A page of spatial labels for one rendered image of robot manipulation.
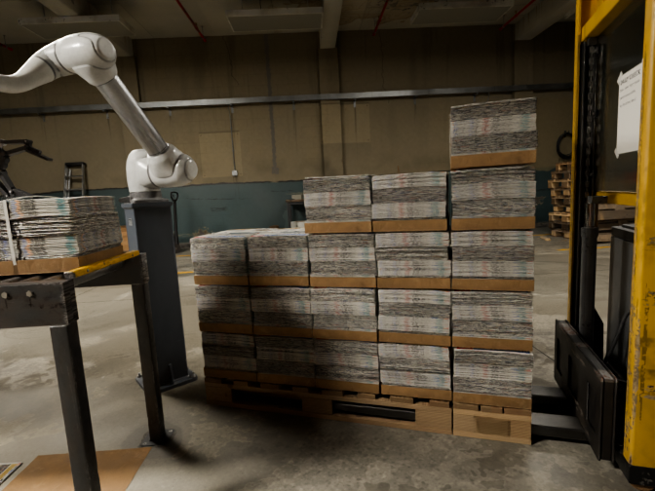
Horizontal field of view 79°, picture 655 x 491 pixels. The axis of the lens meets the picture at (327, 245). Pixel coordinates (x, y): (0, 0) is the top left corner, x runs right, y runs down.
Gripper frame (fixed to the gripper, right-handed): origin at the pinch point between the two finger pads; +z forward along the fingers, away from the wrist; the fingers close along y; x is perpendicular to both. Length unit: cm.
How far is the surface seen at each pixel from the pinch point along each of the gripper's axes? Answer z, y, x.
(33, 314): 27.0, 29.3, 27.2
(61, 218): 18.3, 5.6, 14.0
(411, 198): 119, -45, -17
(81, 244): 24.8, 11.4, 11.5
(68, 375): 41, 42, 27
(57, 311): 32.6, 26.0, 27.2
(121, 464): 57, 94, -9
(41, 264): 17.3, 21.1, 14.0
